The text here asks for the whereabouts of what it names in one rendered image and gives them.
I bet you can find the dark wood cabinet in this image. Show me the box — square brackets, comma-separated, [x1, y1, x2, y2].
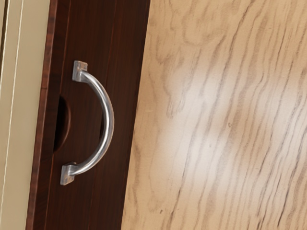
[25, 0, 151, 230]

